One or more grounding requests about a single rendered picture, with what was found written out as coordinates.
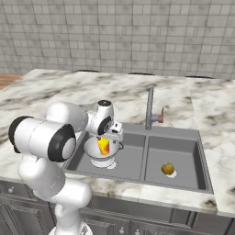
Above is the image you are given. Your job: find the white colander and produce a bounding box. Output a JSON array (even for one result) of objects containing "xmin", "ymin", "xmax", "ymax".
[{"xmin": 83, "ymin": 135, "xmax": 121, "ymax": 169}]

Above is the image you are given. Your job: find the grey drawer front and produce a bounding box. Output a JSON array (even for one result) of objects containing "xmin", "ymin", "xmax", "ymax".
[{"xmin": 0, "ymin": 179, "xmax": 35, "ymax": 200}]

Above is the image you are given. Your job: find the grey double sink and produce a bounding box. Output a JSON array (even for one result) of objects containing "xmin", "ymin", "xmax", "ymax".
[{"xmin": 62, "ymin": 121, "xmax": 215, "ymax": 195}]

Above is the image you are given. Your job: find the yellow orange cup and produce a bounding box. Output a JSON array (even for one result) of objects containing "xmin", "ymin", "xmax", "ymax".
[{"xmin": 96, "ymin": 137, "xmax": 111, "ymax": 157}]

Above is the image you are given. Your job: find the grey sink front panel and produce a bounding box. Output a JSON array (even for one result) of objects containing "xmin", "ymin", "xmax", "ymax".
[{"xmin": 90, "ymin": 196, "xmax": 191, "ymax": 225}]

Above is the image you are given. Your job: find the grey tap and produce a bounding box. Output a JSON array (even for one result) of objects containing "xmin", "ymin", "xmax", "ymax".
[{"xmin": 144, "ymin": 86, "xmax": 165, "ymax": 131}]

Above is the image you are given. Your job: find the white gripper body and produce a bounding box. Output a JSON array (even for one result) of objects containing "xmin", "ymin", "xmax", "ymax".
[{"xmin": 104, "ymin": 128, "xmax": 125, "ymax": 145}]

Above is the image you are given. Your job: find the grey cupboard panel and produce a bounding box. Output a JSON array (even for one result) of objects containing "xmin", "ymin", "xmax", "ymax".
[{"xmin": 192, "ymin": 210, "xmax": 235, "ymax": 235}]

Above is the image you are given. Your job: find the grey cupboard door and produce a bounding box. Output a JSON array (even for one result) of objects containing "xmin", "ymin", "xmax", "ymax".
[
  {"xmin": 0, "ymin": 201, "xmax": 58, "ymax": 235},
  {"xmin": 129, "ymin": 218, "xmax": 191, "ymax": 235},
  {"xmin": 80, "ymin": 214, "xmax": 130, "ymax": 235}
]

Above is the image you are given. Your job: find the yellow brown sponge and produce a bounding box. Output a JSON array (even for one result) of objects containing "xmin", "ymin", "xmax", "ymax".
[{"xmin": 161, "ymin": 162, "xmax": 175, "ymax": 176}]

